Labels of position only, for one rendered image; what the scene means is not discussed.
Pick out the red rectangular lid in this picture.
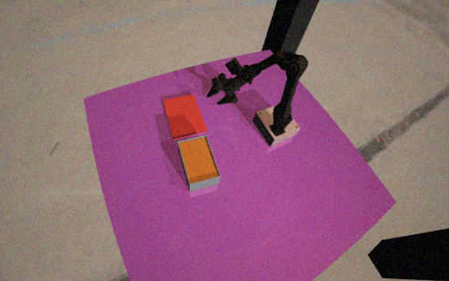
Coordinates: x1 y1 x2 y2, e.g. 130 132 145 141
164 95 207 139

